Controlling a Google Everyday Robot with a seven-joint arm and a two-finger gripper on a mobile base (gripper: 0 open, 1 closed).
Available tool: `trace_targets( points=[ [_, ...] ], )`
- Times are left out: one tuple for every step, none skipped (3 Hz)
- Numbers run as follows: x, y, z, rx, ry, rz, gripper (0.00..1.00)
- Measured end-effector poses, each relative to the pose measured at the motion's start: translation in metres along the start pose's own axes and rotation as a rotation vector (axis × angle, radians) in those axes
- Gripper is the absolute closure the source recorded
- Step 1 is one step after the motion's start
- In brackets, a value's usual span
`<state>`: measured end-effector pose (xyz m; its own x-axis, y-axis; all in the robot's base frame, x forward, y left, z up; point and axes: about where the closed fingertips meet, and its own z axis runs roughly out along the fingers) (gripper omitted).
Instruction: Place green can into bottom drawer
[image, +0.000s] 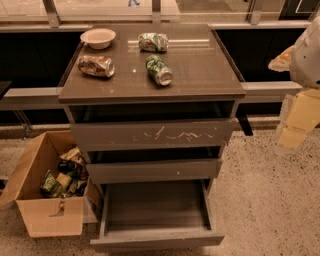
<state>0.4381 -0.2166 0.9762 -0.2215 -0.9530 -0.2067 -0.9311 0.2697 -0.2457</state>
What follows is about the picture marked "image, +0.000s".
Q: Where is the grey top drawer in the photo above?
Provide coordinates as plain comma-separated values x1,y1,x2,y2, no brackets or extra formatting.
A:
71,120,234,152

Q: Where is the white paper bowl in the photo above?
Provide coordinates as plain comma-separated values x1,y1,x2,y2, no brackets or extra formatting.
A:
80,28,116,50

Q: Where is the tan snack packet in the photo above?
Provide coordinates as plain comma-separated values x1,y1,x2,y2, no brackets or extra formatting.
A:
60,147,82,161

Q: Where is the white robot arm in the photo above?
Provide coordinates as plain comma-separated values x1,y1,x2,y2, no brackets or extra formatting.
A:
268,17,320,150

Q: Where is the grey drawer cabinet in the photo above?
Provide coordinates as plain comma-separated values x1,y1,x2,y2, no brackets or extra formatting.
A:
57,22,247,188

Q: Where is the grey open bottom drawer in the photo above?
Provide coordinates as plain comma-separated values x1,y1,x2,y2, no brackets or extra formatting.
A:
89,179,226,253

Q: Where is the green soda can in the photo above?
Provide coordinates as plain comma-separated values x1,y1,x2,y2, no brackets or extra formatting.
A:
145,55,173,86

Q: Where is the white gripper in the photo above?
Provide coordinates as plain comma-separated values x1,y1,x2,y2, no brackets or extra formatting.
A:
275,88,320,150

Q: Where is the dark can in box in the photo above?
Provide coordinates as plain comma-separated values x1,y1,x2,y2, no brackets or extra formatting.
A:
58,160,78,173

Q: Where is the open cardboard box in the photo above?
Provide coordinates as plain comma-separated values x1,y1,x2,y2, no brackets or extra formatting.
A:
0,130,102,237

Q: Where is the white green crushed can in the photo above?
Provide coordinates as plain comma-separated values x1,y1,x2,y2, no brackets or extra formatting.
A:
138,33,169,52

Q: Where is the metal window railing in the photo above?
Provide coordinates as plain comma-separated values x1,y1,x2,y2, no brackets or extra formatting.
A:
0,81,302,111

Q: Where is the grey middle drawer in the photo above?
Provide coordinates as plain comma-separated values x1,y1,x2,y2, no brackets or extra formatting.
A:
87,158,222,184

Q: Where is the brown crushed can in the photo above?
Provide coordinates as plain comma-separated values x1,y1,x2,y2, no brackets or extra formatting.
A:
77,55,115,78

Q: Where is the green snack bag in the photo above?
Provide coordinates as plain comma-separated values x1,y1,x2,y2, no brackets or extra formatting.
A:
40,170,63,198

